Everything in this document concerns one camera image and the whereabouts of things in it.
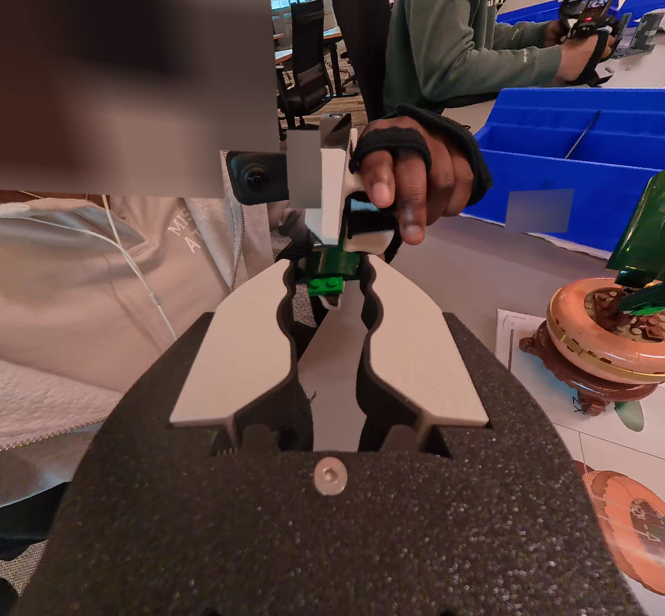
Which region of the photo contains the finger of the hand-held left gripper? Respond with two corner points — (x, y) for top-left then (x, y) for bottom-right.
(305, 148), (349, 249)

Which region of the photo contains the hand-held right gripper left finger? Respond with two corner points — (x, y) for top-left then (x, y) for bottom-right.
(169, 260), (315, 453)

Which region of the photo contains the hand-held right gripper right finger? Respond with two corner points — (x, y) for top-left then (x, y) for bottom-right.
(356, 255), (490, 453)

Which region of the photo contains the dark green toy brick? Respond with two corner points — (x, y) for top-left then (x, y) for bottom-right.
(311, 243), (362, 284)

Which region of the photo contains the toy pot with green leaves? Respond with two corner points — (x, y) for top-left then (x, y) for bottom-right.
(520, 171), (665, 417)

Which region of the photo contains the person's left hand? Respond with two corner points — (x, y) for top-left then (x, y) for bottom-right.
(356, 104), (494, 247)

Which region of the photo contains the black high-back office chair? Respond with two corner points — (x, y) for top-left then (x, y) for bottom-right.
(325, 0), (394, 123)
(275, 0), (334, 129)

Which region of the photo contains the person in beige hoodie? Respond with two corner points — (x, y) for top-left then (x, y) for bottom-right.
(0, 190), (281, 508)

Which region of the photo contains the instruction booklet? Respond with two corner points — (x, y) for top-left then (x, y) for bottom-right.
(496, 309), (665, 611)

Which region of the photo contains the blue storage bin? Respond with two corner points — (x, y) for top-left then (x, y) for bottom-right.
(460, 87), (665, 259)
(496, 0), (665, 36)

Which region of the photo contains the white cord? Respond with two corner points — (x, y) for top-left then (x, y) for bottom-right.
(101, 194), (178, 342)

